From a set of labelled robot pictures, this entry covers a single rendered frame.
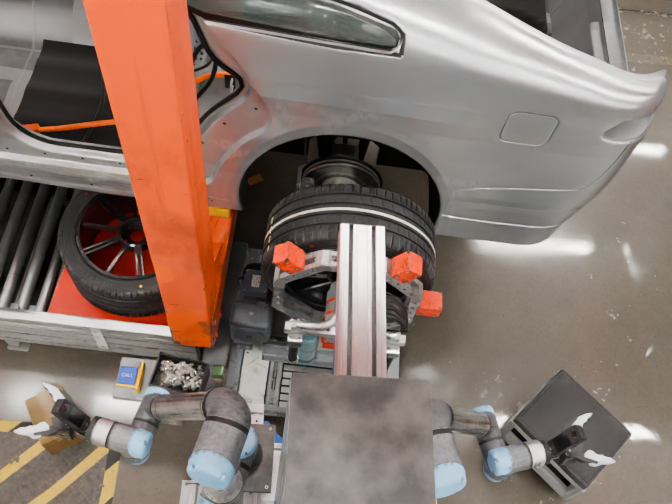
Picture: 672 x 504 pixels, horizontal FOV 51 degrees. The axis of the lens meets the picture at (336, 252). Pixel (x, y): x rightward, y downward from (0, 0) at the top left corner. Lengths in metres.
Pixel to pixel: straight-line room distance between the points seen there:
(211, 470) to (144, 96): 0.88
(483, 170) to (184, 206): 1.13
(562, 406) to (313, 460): 2.16
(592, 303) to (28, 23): 3.06
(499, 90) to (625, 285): 2.03
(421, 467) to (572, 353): 2.60
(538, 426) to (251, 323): 1.30
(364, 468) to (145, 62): 0.91
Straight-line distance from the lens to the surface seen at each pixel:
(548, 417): 3.22
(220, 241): 2.91
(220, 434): 1.80
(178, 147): 1.74
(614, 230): 4.24
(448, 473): 1.83
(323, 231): 2.39
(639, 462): 3.73
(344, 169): 2.76
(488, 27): 2.24
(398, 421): 1.24
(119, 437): 2.05
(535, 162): 2.56
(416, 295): 2.53
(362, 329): 1.29
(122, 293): 3.05
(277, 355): 3.25
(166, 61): 1.53
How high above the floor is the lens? 3.20
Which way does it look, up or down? 60 degrees down
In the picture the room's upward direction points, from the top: 12 degrees clockwise
